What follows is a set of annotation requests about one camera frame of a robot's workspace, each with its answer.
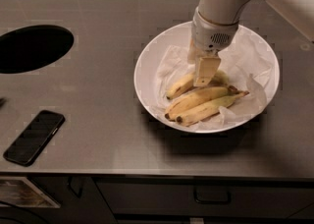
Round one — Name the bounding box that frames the black oval sink hole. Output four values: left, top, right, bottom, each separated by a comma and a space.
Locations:
0, 25, 75, 74

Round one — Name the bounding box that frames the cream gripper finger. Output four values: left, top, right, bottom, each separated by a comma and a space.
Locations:
187, 39, 199, 64
193, 56, 221, 86

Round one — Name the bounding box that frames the dark cabinet door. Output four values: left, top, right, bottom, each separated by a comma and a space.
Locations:
0, 176, 117, 224

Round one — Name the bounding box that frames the dark drawer front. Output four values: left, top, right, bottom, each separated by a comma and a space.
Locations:
99, 182, 314, 218

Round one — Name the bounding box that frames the yellow banana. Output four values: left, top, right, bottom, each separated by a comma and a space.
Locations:
175, 91, 248, 127
165, 85, 239, 121
166, 70, 229, 100

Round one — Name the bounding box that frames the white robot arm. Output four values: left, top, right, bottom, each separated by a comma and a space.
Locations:
188, 0, 314, 86

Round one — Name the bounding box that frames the black smartphone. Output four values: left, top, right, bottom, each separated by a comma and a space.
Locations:
3, 110, 65, 167

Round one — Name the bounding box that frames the white round bowl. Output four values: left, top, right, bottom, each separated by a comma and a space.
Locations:
134, 22, 280, 134

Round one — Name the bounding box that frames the black drawer handle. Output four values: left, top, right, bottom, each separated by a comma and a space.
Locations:
193, 187, 232, 205

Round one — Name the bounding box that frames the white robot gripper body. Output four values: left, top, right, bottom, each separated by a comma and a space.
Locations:
191, 9, 238, 51

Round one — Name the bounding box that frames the white paper liner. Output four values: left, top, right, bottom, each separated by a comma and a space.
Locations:
154, 25, 279, 132

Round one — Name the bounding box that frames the black cabinet door handle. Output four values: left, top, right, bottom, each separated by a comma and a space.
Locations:
67, 177, 83, 198

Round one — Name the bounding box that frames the framed picture on floor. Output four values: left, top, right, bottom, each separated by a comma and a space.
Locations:
0, 176, 61, 208

